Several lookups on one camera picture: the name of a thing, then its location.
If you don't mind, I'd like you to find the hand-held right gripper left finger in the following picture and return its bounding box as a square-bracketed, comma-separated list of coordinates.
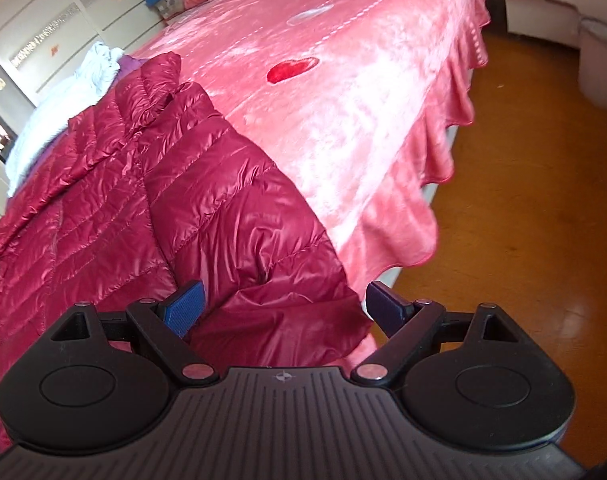
[48, 280, 220, 389]

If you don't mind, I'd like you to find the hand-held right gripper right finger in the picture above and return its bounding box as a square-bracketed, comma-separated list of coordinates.
[351, 281, 523, 389]

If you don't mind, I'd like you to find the dark red puffer jacket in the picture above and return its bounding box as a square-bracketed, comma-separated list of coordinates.
[0, 51, 377, 461]

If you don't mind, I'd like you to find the pink heart-print bed blanket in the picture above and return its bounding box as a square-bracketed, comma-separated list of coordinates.
[128, 0, 490, 281]

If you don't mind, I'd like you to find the white fluffy cloth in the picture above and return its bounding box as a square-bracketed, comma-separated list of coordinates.
[6, 42, 126, 198]

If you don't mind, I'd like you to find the white nightstand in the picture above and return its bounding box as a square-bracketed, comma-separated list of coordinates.
[503, 0, 607, 51]

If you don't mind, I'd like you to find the white wardrobe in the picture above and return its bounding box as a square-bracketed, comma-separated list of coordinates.
[0, 0, 184, 221]

